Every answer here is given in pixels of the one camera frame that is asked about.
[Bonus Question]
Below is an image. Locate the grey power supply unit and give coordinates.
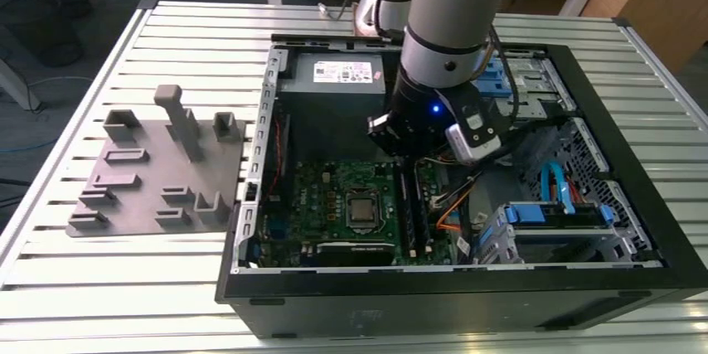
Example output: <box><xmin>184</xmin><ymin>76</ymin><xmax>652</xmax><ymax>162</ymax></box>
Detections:
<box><xmin>276</xmin><ymin>54</ymin><xmax>386</xmax><ymax>162</ymax></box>

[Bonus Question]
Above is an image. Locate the metal socket cover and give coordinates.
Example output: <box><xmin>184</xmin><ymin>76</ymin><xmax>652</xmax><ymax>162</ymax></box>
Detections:
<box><xmin>341</xmin><ymin>191</ymin><xmax>384</xmax><ymax>234</ymax></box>

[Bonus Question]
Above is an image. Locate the silver CPU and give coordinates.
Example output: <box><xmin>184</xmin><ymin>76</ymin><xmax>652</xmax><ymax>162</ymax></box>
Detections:
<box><xmin>346</xmin><ymin>198</ymin><xmax>376</xmax><ymax>225</ymax></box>

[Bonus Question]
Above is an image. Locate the green motherboard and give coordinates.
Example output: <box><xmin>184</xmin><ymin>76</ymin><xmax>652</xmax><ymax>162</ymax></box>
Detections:
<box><xmin>257</xmin><ymin>158</ymin><xmax>460</xmax><ymax>270</ymax></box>

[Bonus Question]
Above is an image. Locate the thin metal locking lever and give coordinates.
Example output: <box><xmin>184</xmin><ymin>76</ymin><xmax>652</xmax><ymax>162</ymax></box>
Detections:
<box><xmin>376</xmin><ymin>194</ymin><xmax>389</xmax><ymax>237</ymax></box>

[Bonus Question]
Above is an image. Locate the hard disk in blue carrier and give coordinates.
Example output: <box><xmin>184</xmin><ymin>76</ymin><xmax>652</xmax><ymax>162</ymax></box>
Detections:
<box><xmin>505</xmin><ymin>201</ymin><xmax>616</xmax><ymax>230</ymax></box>

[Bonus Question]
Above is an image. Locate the black graphics card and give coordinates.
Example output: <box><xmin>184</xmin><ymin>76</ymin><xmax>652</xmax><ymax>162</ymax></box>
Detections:
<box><xmin>316</xmin><ymin>240</ymin><xmax>397</xmax><ymax>267</ymax></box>

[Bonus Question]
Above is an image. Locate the black PC case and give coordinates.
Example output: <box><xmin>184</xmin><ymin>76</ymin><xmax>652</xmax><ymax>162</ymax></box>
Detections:
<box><xmin>213</xmin><ymin>32</ymin><xmax>698</xmax><ymax>345</ymax></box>

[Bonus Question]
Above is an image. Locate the grey parts rack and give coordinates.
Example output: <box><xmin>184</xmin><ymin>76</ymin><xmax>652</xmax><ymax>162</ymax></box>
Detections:
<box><xmin>64</xmin><ymin>84</ymin><xmax>249</xmax><ymax>239</ymax></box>

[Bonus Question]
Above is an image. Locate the black office chair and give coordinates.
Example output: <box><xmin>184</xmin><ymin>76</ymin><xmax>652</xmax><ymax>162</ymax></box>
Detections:
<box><xmin>0</xmin><ymin>0</ymin><xmax>93</xmax><ymax>69</ymax></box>

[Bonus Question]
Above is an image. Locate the white desk leg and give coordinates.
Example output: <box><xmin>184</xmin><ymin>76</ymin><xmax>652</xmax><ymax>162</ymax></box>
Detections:
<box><xmin>0</xmin><ymin>53</ymin><xmax>42</xmax><ymax>111</ymax></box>

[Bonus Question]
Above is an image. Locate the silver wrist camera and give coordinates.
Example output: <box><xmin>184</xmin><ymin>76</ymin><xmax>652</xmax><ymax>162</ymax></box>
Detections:
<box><xmin>445</xmin><ymin>104</ymin><xmax>504</xmax><ymax>164</ymax></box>

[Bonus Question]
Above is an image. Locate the black power cable bundle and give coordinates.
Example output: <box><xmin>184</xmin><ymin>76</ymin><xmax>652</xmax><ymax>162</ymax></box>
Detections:
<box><xmin>436</xmin><ymin>119</ymin><xmax>572</xmax><ymax>206</ymax></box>

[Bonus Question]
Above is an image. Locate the blue plastic drive bracket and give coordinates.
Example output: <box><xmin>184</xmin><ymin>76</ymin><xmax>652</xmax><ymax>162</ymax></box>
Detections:
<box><xmin>476</xmin><ymin>56</ymin><xmax>516</xmax><ymax>99</ymax></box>
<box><xmin>477</xmin><ymin>225</ymin><xmax>502</xmax><ymax>266</ymax></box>

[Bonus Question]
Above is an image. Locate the orange wire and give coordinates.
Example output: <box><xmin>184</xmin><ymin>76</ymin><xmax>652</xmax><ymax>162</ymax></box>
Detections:
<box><xmin>434</xmin><ymin>195</ymin><xmax>472</xmax><ymax>233</ymax></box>

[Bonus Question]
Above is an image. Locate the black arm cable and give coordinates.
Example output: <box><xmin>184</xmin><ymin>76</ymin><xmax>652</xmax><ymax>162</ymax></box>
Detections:
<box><xmin>373</xmin><ymin>0</ymin><xmax>404</xmax><ymax>44</ymax></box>

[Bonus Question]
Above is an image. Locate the blue flat wire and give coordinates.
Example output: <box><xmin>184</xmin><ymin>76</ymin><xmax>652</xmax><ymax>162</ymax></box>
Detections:
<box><xmin>538</xmin><ymin>161</ymin><xmax>580</xmax><ymax>215</ymax></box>

